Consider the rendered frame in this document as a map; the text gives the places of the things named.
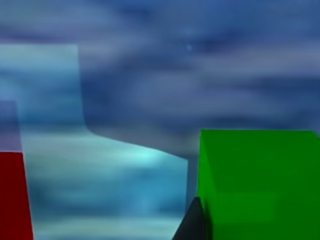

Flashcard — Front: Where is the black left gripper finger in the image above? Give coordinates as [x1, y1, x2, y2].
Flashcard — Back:
[171, 196, 208, 240]

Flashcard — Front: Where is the green cube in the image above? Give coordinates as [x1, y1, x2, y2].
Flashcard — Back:
[196, 128, 320, 240]

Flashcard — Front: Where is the red cube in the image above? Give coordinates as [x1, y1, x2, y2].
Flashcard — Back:
[0, 151, 34, 240]

